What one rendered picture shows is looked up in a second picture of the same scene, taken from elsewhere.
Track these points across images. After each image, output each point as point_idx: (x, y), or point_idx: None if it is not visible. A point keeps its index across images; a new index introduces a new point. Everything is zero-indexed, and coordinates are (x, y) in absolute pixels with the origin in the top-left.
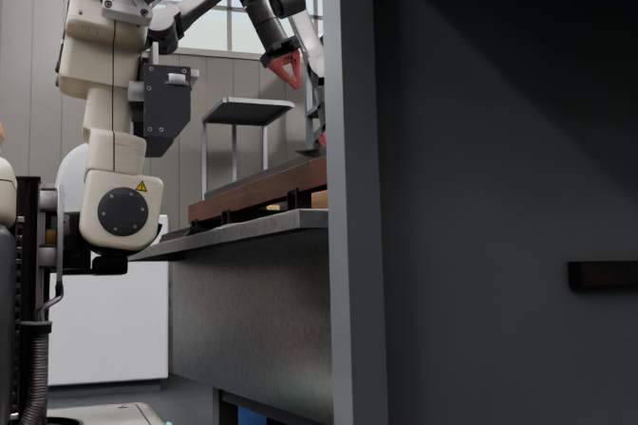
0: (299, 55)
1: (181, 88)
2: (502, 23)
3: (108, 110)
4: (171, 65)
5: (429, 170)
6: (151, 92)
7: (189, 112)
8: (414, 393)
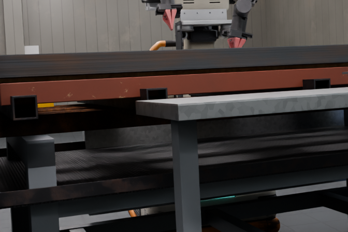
0: (165, 12)
1: (179, 32)
2: None
3: (185, 44)
4: (177, 22)
5: None
6: (176, 37)
7: (180, 44)
8: None
